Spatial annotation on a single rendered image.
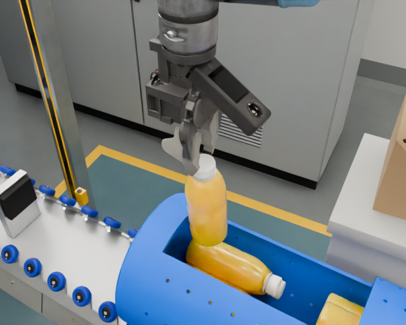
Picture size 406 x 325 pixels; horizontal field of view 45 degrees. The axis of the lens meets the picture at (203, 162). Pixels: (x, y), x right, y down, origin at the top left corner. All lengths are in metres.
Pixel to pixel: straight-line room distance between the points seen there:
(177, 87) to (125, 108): 2.30
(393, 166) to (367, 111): 2.39
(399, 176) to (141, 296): 0.54
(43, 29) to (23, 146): 1.81
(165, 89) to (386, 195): 0.56
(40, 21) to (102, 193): 1.50
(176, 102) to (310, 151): 1.90
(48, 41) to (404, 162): 0.94
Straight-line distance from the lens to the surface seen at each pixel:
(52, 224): 1.35
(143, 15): 2.54
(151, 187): 2.70
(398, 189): 1.04
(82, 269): 1.24
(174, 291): 0.86
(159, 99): 0.68
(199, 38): 0.61
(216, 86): 0.63
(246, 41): 2.31
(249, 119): 0.63
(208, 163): 0.75
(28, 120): 3.32
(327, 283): 1.05
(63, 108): 1.51
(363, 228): 1.05
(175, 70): 0.67
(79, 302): 1.15
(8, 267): 1.31
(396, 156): 0.99
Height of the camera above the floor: 1.92
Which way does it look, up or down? 43 degrees down
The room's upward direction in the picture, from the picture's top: straight up
